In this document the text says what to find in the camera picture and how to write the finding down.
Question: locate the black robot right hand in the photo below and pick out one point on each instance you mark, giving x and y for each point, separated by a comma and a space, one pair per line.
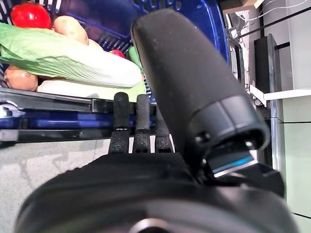
182, 85

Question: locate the napa cabbage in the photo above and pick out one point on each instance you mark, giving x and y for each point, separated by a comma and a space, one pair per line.
73, 88
60, 55

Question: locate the blue plastic shopping basket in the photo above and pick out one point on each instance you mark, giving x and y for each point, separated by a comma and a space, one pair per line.
73, 119

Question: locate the small red pepper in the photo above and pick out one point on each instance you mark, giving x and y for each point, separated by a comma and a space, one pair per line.
117, 53

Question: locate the black rectangular box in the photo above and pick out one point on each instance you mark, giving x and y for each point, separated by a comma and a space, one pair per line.
264, 63

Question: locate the tan potato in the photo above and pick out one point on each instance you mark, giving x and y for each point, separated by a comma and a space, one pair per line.
96, 46
70, 30
22, 78

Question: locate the white desk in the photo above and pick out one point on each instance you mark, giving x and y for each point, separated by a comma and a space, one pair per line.
286, 95

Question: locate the red tomato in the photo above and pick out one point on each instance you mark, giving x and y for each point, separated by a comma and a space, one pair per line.
30, 14

